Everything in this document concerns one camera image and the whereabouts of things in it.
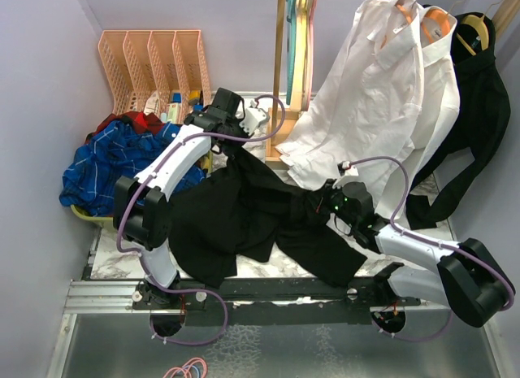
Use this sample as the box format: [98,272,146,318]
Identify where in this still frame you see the orange hanger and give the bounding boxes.
[421,7,451,43]
[380,4,414,49]

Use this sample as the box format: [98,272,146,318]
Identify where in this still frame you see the coloured rubber bands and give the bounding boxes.
[163,357,208,378]

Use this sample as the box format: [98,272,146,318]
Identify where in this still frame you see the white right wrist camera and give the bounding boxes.
[332,161,359,189]

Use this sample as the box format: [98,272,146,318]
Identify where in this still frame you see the yellow grey stapler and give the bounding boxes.
[188,90,203,106]

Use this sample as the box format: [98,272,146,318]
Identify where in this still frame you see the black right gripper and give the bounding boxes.
[307,178,358,228]

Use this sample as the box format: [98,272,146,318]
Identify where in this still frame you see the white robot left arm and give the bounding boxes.
[113,88,251,309]

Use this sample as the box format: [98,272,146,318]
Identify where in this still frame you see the green white box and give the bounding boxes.
[166,102,181,124]

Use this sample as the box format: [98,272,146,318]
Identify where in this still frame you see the orange hanger left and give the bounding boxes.
[380,4,414,49]

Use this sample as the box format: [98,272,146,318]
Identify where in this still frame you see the pink plastic file organizer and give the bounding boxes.
[97,29,212,122]

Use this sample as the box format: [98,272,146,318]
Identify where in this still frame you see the green laundry basket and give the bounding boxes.
[71,152,213,232]

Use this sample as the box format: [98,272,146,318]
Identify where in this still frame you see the white shirt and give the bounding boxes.
[381,6,462,223]
[276,0,418,218]

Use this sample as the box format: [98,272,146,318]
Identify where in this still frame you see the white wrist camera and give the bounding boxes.
[332,161,359,189]
[239,99,269,137]

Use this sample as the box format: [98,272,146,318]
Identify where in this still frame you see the aluminium rail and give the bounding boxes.
[49,279,519,377]

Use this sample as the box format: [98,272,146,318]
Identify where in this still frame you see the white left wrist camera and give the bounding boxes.
[239,99,269,137]

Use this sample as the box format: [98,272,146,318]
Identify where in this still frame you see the wooden clothes rack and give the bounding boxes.
[264,0,520,172]

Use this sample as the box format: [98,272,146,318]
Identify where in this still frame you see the black base bar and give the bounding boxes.
[132,275,419,335]

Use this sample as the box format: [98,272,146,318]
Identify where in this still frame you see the white spiral notebook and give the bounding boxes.
[143,90,160,115]

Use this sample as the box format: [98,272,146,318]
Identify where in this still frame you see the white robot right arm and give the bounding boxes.
[313,180,515,328]

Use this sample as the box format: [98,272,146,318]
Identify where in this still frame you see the hanging black shirt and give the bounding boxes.
[405,12,511,230]

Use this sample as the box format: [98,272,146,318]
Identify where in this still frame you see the white shirt front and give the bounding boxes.
[276,0,418,218]

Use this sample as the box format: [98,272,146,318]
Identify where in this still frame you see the pink hanger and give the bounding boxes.
[305,0,318,105]

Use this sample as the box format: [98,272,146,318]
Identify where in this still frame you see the black shirt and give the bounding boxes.
[405,12,511,230]
[169,149,366,288]

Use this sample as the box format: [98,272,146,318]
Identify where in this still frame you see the blue small box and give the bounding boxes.
[170,93,182,104]

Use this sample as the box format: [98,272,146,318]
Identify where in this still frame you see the orange hanger right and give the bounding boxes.
[421,7,451,43]

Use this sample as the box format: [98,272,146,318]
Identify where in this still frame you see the white shirt behind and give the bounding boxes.
[381,6,462,223]

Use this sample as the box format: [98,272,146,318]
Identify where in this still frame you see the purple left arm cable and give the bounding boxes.
[115,93,288,346]

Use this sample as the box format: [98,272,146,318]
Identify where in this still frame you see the blue plaid shirt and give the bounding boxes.
[59,119,180,217]

